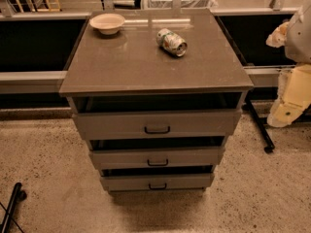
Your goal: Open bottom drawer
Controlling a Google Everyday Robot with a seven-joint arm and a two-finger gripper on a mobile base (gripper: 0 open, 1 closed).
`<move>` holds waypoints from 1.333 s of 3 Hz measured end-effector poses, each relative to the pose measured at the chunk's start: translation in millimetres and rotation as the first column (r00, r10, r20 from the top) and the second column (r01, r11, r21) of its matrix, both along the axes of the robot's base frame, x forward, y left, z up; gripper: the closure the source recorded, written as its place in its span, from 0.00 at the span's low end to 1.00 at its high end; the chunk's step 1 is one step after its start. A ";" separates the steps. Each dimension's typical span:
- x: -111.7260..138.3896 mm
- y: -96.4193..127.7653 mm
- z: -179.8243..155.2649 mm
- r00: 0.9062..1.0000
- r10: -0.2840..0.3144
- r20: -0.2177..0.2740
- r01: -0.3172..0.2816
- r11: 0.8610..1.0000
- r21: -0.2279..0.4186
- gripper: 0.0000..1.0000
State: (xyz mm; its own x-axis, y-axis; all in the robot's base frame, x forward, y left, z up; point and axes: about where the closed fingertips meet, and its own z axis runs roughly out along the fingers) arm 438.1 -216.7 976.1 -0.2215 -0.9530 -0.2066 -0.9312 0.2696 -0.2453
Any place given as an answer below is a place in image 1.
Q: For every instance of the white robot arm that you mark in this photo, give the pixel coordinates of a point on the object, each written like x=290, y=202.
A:
x=294, y=85

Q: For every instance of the crushed green white can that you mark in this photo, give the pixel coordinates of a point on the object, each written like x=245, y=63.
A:
x=171, y=42

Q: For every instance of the white paper bowl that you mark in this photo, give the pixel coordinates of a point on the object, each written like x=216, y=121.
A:
x=107, y=24

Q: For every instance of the grey middle drawer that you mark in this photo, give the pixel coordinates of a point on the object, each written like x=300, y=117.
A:
x=153, y=158

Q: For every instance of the grey top drawer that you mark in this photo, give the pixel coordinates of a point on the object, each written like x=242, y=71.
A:
x=113, y=126

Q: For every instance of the grey drawer cabinet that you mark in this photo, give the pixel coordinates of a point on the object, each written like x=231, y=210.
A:
x=131, y=73

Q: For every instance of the grey drawer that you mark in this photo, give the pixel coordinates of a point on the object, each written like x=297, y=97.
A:
x=153, y=158
x=167, y=182
x=113, y=126

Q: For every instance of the grey bottom drawer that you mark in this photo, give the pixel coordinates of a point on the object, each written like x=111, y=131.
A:
x=167, y=182

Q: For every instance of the black tripod leg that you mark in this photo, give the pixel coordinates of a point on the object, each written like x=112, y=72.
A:
x=17, y=195

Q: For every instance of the black metal stand leg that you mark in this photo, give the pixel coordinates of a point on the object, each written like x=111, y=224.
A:
x=261, y=122

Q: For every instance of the white wire basket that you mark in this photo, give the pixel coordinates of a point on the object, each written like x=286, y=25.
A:
x=185, y=4

